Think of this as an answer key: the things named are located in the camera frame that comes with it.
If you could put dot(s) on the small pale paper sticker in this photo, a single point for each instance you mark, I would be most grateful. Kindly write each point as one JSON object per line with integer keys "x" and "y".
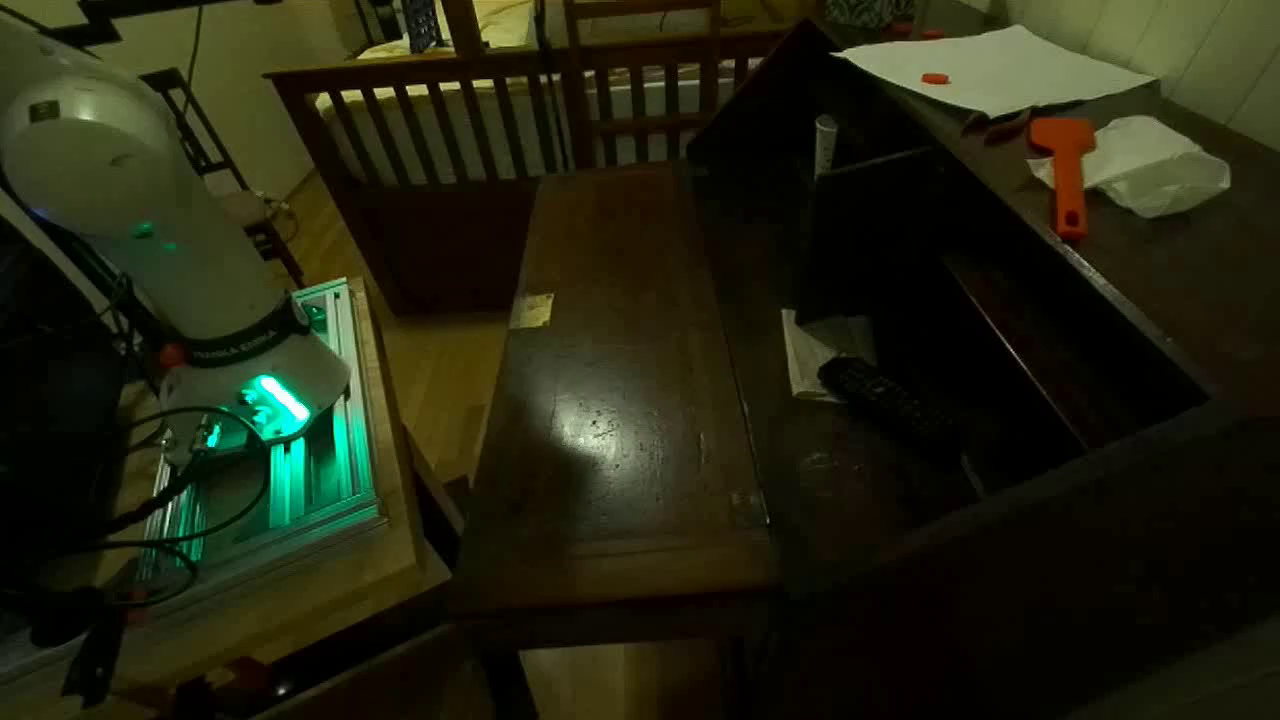
{"x": 530, "y": 309}

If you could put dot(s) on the small orange cap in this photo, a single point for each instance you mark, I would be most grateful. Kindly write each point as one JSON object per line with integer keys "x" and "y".
{"x": 932, "y": 79}

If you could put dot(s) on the brown wooden flap panel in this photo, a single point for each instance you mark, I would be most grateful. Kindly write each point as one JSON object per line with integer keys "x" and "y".
{"x": 605, "y": 403}

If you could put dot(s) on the black remote control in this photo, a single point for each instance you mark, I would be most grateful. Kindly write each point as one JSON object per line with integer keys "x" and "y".
{"x": 880, "y": 392}

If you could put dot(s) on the dark wooden cabinet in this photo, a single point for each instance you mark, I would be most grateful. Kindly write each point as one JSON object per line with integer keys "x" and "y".
{"x": 1067, "y": 534}

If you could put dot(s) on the green lit slatted base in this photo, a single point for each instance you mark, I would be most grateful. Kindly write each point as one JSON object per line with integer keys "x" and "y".
{"x": 320, "y": 467}

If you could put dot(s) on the orange plastic scraper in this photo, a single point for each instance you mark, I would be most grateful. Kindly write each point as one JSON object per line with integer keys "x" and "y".
{"x": 1067, "y": 175}

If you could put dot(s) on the narrow white upright slip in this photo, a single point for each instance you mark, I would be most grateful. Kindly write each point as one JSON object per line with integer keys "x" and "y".
{"x": 826, "y": 147}

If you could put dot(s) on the large white paper sheet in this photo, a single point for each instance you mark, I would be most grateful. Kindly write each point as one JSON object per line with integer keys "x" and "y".
{"x": 994, "y": 65}

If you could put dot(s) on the wooden chair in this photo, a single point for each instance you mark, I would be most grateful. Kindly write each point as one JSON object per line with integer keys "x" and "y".
{"x": 643, "y": 83}

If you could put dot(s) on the light wooden platform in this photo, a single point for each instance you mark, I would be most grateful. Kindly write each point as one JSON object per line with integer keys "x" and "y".
{"x": 335, "y": 584}

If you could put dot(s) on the white paper leaflet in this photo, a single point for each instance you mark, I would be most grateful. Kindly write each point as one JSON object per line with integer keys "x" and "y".
{"x": 803, "y": 362}

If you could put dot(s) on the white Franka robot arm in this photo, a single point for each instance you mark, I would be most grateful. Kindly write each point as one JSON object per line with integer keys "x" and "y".
{"x": 126, "y": 202}

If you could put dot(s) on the black metal stand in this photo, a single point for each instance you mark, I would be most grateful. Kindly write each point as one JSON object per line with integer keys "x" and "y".
{"x": 202, "y": 133}

